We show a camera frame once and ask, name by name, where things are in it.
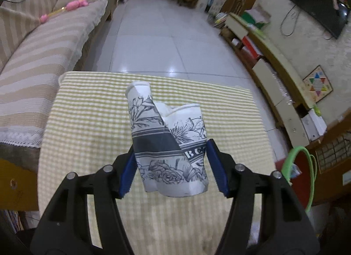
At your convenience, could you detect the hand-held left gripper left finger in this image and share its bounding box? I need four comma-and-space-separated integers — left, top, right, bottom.
30, 145, 136, 255

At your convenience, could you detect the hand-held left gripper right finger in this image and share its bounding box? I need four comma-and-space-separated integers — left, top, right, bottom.
206, 138, 320, 255

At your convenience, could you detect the flower print paper cup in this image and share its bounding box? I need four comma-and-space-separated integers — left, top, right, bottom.
125, 81, 209, 198

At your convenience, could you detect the red bin with green rim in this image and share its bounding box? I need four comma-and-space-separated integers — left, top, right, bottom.
276, 145, 319, 212

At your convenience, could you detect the green checked tablecloth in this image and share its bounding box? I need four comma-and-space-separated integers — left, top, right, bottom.
37, 71, 276, 248

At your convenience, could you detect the wooden television cabinet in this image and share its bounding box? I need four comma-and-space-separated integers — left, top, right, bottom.
221, 12, 327, 148

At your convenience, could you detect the white cardboard box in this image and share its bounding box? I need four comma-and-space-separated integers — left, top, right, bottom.
300, 110, 328, 143

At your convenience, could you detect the yellow printed board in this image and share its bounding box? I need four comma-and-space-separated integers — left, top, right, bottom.
0, 159, 39, 212

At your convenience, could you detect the wooden lattice screen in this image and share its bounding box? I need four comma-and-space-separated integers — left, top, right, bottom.
315, 123, 351, 179

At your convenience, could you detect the red flat box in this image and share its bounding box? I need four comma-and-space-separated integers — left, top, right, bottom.
241, 36, 264, 59

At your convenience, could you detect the star checkers board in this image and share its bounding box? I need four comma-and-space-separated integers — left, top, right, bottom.
302, 65, 333, 104

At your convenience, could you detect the beige striped sofa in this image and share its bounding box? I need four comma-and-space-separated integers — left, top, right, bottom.
0, 0, 114, 148

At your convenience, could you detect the stack of papers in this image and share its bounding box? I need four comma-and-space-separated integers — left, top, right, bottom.
214, 12, 228, 29

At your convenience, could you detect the pink toy wand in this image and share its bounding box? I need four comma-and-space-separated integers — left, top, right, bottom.
40, 0, 90, 24

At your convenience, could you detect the black television cable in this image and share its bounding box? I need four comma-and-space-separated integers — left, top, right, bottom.
280, 4, 298, 37

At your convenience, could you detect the black wall television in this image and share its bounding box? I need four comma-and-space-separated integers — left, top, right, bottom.
289, 0, 351, 39

